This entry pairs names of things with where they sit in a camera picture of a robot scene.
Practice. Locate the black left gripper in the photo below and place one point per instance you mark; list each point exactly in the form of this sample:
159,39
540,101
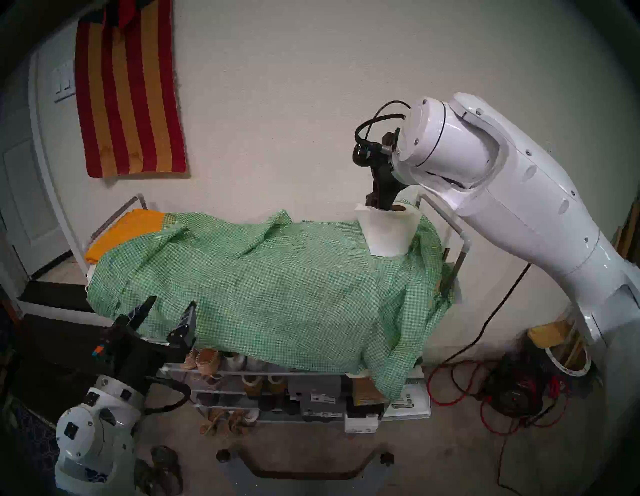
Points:
139,365

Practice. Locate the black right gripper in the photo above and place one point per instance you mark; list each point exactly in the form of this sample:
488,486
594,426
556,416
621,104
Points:
382,165

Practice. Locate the white paper roll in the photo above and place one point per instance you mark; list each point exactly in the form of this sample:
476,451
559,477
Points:
390,235

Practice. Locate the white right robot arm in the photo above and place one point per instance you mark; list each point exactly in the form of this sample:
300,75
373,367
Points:
525,200

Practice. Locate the tan moccasin shoe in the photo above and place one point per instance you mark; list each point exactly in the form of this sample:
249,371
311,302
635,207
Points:
207,362
190,360

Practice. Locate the silver shoe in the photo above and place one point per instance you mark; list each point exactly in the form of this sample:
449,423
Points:
231,361
256,364

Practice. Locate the dark shoe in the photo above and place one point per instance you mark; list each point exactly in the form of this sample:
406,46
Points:
210,400
275,404

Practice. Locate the grey metal shoe rack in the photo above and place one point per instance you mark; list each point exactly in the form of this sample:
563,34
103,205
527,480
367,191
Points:
467,245

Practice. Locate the green checked cloth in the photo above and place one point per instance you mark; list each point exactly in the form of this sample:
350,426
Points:
280,290

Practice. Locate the pink white shoe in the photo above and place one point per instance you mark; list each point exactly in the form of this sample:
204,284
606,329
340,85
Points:
251,415

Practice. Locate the grey shoe box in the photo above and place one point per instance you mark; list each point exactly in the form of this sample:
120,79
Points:
325,411
312,387

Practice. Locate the black shoe box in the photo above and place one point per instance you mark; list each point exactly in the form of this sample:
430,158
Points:
362,411

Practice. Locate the orange folded towel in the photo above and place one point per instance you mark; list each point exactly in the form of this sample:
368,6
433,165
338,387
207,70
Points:
125,230

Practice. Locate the tan suede boot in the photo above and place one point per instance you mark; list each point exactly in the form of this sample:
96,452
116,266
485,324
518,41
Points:
276,385
251,386

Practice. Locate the dark floor sandal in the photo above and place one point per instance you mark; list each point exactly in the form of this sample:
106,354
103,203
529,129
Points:
167,467
144,480

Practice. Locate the black base knob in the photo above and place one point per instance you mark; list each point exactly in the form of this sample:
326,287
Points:
387,458
223,455

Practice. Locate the blue patterned rug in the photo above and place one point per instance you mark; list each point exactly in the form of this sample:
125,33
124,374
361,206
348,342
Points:
35,435

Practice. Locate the white panel door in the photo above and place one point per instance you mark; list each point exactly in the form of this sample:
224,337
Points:
25,200

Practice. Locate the brown cardboard box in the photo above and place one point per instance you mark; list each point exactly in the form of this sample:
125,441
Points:
365,392

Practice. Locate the large white box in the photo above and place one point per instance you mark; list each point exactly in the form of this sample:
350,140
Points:
410,400

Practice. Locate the small white box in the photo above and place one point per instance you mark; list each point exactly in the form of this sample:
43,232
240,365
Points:
360,426

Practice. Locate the black red power unit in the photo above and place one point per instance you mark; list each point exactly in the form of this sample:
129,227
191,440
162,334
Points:
515,395

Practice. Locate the wooden pole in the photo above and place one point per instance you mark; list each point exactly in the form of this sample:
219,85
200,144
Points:
622,242
635,235

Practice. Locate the grey robot base frame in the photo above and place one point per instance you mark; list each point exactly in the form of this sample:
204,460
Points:
235,480

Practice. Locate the red orange striped wall hanging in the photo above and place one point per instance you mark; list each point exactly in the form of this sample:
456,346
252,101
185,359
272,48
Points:
130,100

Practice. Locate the white light switch plate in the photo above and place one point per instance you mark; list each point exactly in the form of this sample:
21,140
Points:
64,82

